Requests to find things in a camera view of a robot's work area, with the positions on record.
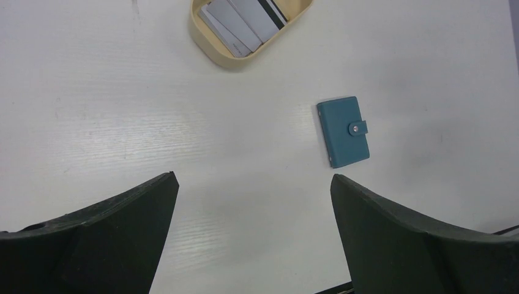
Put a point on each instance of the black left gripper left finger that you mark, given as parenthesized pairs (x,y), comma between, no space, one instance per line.
(113,246)

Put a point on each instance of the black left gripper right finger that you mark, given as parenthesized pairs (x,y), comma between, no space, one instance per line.
(390,248)

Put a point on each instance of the blue card holder wallet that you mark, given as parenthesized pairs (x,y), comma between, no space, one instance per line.
(344,131)

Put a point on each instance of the grey card in tray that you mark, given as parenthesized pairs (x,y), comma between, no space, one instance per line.
(230,28)

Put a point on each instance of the white card with black stripe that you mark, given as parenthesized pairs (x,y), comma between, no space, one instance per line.
(264,17)

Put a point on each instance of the beige oval tray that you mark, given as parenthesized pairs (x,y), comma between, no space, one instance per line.
(214,48)

